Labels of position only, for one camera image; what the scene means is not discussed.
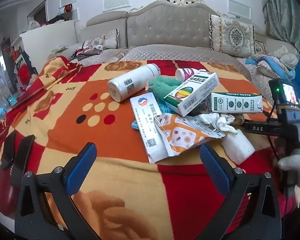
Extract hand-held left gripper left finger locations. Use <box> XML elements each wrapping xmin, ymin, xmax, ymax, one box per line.
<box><xmin>14</xmin><ymin>142</ymin><xmax>108</xmax><ymax>240</ymax></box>

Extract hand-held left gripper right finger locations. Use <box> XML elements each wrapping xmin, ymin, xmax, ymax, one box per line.
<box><xmin>199</xmin><ymin>143</ymin><xmax>283</xmax><ymax>240</ymax></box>

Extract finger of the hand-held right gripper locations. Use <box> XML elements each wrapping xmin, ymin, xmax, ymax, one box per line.
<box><xmin>241</xmin><ymin>120</ymin><xmax>276</xmax><ymax>137</ymax></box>

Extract green white drink carton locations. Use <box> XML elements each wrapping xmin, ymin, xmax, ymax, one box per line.
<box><xmin>210</xmin><ymin>92</ymin><xmax>263</xmax><ymax>113</ymax></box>

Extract orange snack wrapper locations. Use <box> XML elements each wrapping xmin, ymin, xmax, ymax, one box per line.
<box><xmin>156</xmin><ymin>114</ymin><xmax>227</xmax><ymax>157</ymax></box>

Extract white medicine box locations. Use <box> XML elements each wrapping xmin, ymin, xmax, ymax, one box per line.
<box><xmin>130</xmin><ymin>92</ymin><xmax>171</xmax><ymax>164</ymax></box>

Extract blue packet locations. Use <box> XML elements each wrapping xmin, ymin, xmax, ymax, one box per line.
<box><xmin>131</xmin><ymin>102</ymin><xmax>183</xmax><ymax>130</ymax></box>

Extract person's right hand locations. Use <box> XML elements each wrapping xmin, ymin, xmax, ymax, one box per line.
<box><xmin>277</xmin><ymin>140</ymin><xmax>300</xmax><ymax>208</ymax></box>

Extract white foam block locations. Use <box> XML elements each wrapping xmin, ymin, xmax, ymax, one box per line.
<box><xmin>221</xmin><ymin>129</ymin><xmax>255</xmax><ymax>164</ymax></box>

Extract crumpled white tissue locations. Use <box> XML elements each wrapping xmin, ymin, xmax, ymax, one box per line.
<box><xmin>199</xmin><ymin>112</ymin><xmax>238</xmax><ymax>133</ymax></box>

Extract orange red printed blanket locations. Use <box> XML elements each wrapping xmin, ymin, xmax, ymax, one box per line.
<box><xmin>0</xmin><ymin>56</ymin><xmax>300</xmax><ymax>240</ymax></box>

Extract colourful blue blanket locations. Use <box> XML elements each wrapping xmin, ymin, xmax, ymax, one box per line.
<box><xmin>246</xmin><ymin>54</ymin><xmax>292</xmax><ymax>77</ymax></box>

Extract pale grey clothes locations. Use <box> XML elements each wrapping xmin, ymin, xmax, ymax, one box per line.
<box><xmin>274</xmin><ymin>45</ymin><xmax>299</xmax><ymax>68</ymax></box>

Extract black flat device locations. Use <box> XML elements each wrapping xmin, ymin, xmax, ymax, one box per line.
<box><xmin>1</xmin><ymin>131</ymin><xmax>36</xmax><ymax>188</ymax></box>

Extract green white rainbow box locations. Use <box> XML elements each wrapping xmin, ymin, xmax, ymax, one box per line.
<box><xmin>164</xmin><ymin>71</ymin><xmax>220</xmax><ymax>117</ymax></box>

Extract small pink label bottle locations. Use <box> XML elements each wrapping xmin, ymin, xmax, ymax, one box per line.
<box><xmin>175</xmin><ymin>67</ymin><xmax>207</xmax><ymax>82</ymax></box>

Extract embroidered beige pillow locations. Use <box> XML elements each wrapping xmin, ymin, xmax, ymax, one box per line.
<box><xmin>209</xmin><ymin>14</ymin><xmax>256</xmax><ymax>57</ymax></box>

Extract floral curtain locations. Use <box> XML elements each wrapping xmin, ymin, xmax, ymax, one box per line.
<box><xmin>261</xmin><ymin>0</ymin><xmax>300</xmax><ymax>64</ymax></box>

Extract green plush towel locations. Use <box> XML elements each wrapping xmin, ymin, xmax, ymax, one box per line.
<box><xmin>145</xmin><ymin>76</ymin><xmax>188</xmax><ymax>103</ymax></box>

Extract white thermos bottle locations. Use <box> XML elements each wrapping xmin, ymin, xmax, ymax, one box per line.
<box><xmin>107</xmin><ymin>64</ymin><xmax>161</xmax><ymax>103</ymax></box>

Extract pile of clothes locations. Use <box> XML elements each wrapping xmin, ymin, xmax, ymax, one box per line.
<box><xmin>74</xmin><ymin>43</ymin><xmax>103</xmax><ymax>61</ymax></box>

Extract striped beige pillow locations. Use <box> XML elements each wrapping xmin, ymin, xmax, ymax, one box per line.
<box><xmin>89</xmin><ymin>29</ymin><xmax>120</xmax><ymax>51</ymax></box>

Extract white cabinet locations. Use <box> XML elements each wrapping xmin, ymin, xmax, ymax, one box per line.
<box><xmin>19</xmin><ymin>20</ymin><xmax>78</xmax><ymax>68</ymax></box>

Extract grey tufted sofa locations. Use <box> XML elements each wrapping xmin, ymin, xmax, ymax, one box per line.
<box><xmin>49</xmin><ymin>0</ymin><xmax>300</xmax><ymax>100</ymax></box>

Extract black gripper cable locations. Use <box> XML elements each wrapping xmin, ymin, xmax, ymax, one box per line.
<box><xmin>261</xmin><ymin>94</ymin><xmax>288</xmax><ymax>188</ymax></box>

